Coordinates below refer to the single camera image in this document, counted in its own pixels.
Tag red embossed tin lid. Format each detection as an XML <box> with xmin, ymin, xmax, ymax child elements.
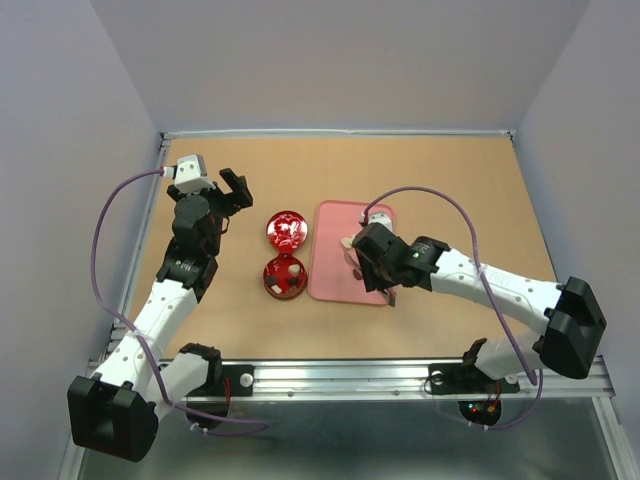
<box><xmin>266</xmin><ymin>210</ymin><xmax>308</xmax><ymax>253</ymax></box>

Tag red round tin box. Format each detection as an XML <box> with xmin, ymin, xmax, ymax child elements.
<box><xmin>263</xmin><ymin>254</ymin><xmax>308</xmax><ymax>300</ymax></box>

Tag metal serving tongs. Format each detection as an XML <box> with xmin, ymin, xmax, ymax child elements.
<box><xmin>344</xmin><ymin>248</ymin><xmax>396</xmax><ymax>307</ymax></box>

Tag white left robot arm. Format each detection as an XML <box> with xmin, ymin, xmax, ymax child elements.
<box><xmin>67</xmin><ymin>160</ymin><xmax>253</xmax><ymax>462</ymax></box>

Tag white pear-shaped chocolate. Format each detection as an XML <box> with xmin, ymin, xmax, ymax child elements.
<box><xmin>341</xmin><ymin>236</ymin><xmax>355</xmax><ymax>249</ymax></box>

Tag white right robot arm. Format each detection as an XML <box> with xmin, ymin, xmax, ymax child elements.
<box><xmin>352</xmin><ymin>223</ymin><xmax>607</xmax><ymax>390</ymax></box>

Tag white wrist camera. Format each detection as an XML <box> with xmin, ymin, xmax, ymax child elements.
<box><xmin>359</xmin><ymin>212</ymin><xmax>393</xmax><ymax>232</ymax></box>
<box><xmin>174</xmin><ymin>154</ymin><xmax>210</xmax><ymax>195</ymax></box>

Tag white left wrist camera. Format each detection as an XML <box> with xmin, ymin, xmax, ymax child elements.
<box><xmin>174</xmin><ymin>154</ymin><xmax>210</xmax><ymax>195</ymax></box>

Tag pink plastic tray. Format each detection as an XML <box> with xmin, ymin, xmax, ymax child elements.
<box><xmin>308</xmin><ymin>200</ymin><xmax>386</xmax><ymax>306</ymax></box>

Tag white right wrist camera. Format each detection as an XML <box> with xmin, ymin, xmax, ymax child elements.
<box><xmin>359</xmin><ymin>212</ymin><xmax>393</xmax><ymax>232</ymax></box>

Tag aluminium mounting rail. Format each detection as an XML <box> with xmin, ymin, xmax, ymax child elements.
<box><xmin>84</xmin><ymin>355</ymin><xmax>615</xmax><ymax>401</ymax></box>

